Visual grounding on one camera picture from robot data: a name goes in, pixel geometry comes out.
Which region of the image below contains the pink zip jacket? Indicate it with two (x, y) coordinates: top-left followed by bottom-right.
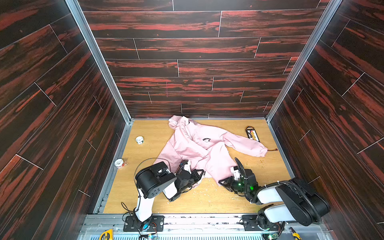
(154, 116), (268, 183)

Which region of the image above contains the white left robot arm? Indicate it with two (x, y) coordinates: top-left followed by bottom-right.
(123, 158), (205, 233)

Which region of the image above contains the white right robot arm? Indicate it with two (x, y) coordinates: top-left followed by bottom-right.
(219, 159), (331, 232)

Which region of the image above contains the small white tape roll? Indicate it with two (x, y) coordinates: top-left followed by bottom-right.
(136, 136), (144, 145)

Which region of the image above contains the yellow tape measure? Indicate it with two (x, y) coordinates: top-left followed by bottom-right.
(99, 229), (114, 240)

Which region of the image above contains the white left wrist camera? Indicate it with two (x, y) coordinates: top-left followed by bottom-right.
(180, 160), (192, 173)

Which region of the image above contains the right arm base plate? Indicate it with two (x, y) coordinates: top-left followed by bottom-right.
(240, 215), (281, 232)

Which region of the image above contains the aluminium front rail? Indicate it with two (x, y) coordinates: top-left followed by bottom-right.
(77, 214), (334, 240)

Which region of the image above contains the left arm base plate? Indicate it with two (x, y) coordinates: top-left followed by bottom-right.
(123, 215), (165, 232)

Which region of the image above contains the yellow handled tool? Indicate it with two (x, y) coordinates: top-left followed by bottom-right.
(289, 227), (302, 240)

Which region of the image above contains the aluminium corner post right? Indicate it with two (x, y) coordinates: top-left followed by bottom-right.
(266, 0), (342, 125)

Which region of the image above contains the aluminium corner post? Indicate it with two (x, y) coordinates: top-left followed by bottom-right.
(266, 0), (342, 125)
(65, 0), (132, 124)

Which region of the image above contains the aluminium corner post left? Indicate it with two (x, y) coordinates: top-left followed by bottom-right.
(65, 0), (132, 124)

